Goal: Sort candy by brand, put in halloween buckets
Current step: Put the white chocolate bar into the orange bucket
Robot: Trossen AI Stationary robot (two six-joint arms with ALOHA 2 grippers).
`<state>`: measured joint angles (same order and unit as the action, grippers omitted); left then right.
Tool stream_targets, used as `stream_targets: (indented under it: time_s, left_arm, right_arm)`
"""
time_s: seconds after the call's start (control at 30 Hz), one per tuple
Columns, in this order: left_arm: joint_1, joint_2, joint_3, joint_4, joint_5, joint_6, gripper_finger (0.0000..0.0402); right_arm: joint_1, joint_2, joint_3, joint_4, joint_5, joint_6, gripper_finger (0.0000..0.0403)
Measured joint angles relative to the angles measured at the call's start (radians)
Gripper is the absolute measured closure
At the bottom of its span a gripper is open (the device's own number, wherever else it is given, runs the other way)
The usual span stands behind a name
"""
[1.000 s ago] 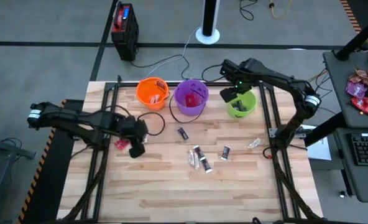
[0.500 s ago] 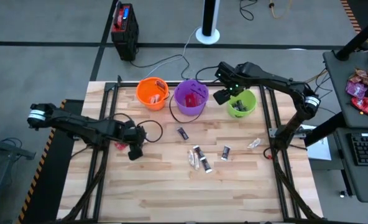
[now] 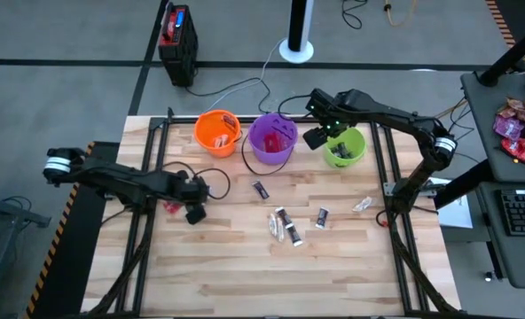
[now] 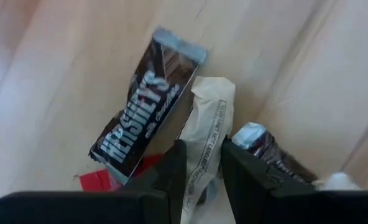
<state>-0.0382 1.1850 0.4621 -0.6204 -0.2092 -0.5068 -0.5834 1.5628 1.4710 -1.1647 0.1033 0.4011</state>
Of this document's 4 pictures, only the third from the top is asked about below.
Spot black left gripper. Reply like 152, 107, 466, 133
172, 174, 211, 226

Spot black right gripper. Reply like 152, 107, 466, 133
302, 87, 349, 152

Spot green plastic halloween bucket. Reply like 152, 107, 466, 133
323, 127, 368, 170

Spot purple plastic halloween bucket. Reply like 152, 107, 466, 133
240, 113, 300, 177

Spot orange plastic halloween bucket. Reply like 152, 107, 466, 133
193, 109, 243, 160

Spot pink candy bag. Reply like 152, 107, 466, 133
492, 114, 525, 142

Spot red candy pile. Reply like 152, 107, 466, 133
500, 137, 525, 175

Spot brown candy pile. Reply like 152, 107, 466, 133
496, 95, 525, 124

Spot clear plastic wrapper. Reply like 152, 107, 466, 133
351, 196, 374, 214

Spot black yellow-striped floor mat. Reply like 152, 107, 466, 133
22, 141, 122, 319

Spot black diagonal support beam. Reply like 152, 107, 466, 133
432, 158, 497, 210

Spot white paper sheet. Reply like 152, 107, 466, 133
435, 176, 474, 230

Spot red and black battery box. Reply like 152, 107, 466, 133
157, 2, 200, 88

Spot grey side desk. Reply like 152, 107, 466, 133
460, 70, 525, 290

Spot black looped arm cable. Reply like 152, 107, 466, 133
162, 160, 232, 201

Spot black aluminium table frame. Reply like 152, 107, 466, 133
84, 105, 464, 319

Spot white floor cable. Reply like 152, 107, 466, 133
203, 38, 286, 114

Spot black floor power cable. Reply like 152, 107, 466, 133
184, 76, 273, 114

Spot black desk-mounted post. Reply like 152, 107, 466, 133
478, 17, 525, 88

